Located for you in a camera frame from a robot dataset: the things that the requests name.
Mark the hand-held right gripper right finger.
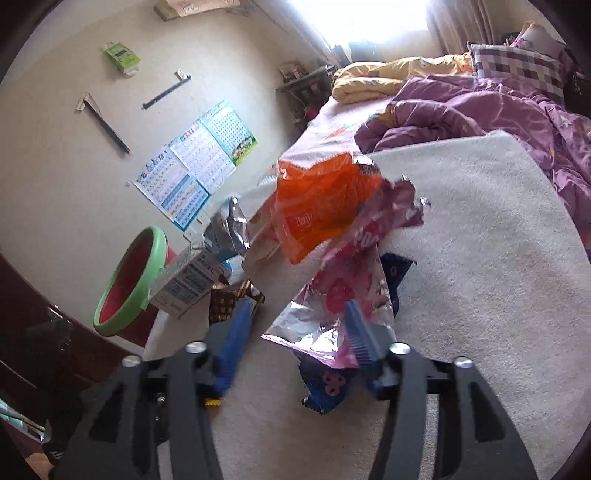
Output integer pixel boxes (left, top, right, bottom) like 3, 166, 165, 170
345, 300, 539, 480

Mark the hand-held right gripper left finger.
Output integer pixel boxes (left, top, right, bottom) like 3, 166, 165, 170
53, 298, 254, 480

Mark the pink foil snack bag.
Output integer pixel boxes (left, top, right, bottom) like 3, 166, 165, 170
261, 178, 432, 370

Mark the green basin with red inside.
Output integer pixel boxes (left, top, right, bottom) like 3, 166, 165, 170
92, 226, 169, 337

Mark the orange snack bag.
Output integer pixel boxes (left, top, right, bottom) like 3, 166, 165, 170
270, 152, 384, 265

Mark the brown patterned wrapper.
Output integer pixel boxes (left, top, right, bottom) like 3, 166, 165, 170
209, 279, 266, 326

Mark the dark blue snack wrapper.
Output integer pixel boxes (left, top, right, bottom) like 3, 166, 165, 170
298, 251, 416, 416

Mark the white milk carton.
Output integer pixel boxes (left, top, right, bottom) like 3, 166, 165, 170
148, 247, 227, 319

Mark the silver foil wrapper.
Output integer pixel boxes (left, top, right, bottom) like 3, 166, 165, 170
203, 196, 252, 259

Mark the dark wooden door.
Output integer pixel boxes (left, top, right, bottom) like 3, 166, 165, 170
0, 251, 144, 398

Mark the patterned pink bed sheet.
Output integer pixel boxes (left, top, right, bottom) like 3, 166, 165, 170
256, 99, 393, 195

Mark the purple quilt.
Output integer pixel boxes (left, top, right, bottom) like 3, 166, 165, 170
353, 74, 591, 241

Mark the yellow quilt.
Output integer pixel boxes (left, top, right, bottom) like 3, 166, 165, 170
331, 54, 474, 104

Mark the dark side table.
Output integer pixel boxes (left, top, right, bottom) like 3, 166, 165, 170
276, 65, 335, 123

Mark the patterned curtain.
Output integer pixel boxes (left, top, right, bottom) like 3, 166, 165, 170
425, 0, 490, 56
277, 0, 345, 70

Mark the checked pillow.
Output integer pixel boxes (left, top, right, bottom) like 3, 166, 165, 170
466, 41, 566, 100

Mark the bright window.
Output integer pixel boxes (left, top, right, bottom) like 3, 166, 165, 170
286, 0, 432, 47

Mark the air conditioner with pink cover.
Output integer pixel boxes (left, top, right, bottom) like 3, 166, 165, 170
154, 0, 241, 21

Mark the pink floral pillow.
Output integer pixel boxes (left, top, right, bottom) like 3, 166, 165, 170
510, 21, 578, 61

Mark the blue chart wall poster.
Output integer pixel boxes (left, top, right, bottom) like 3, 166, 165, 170
133, 145, 212, 232

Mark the white chart wall poster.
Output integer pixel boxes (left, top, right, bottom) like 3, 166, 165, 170
167, 119, 234, 195

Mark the green chart wall poster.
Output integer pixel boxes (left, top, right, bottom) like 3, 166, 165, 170
199, 99, 258, 167

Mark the black angled wall bracket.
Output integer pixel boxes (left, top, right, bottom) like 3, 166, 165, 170
75, 92, 131, 154

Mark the black wall rail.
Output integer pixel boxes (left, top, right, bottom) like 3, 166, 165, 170
141, 69, 191, 110

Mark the green wall pouch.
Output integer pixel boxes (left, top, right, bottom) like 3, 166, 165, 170
102, 41, 140, 77

